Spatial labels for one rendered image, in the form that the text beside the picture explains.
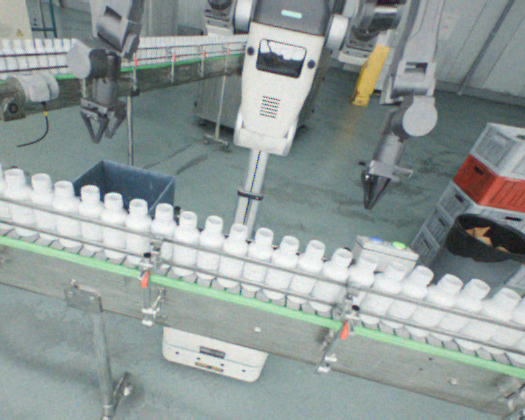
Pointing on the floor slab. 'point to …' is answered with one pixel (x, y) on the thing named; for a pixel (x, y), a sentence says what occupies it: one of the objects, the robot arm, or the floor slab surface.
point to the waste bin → (481, 252)
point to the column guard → (369, 76)
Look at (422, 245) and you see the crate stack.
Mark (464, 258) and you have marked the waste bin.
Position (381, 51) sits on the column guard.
